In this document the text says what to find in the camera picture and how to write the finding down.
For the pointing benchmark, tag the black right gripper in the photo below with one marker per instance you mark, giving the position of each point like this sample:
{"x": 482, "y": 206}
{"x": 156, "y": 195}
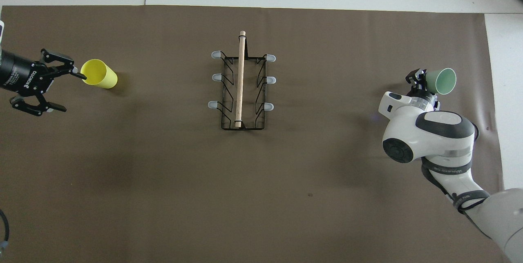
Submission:
{"x": 425, "y": 93}

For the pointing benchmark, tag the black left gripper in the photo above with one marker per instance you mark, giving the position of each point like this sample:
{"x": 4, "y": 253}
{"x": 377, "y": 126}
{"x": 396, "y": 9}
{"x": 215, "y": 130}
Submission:
{"x": 22, "y": 75}

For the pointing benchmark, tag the yellow plastic cup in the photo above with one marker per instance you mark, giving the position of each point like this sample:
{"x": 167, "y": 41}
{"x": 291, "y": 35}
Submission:
{"x": 98, "y": 74}

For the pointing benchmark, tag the pale green plastic cup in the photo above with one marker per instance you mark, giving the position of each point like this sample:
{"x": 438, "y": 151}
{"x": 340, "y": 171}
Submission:
{"x": 443, "y": 81}

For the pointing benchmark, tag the brown table mat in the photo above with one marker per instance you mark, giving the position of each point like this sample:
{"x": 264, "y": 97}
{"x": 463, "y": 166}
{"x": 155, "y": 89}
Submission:
{"x": 163, "y": 181}

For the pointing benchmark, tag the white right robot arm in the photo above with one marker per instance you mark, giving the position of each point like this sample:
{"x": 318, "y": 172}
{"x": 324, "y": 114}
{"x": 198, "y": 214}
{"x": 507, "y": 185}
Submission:
{"x": 433, "y": 136}

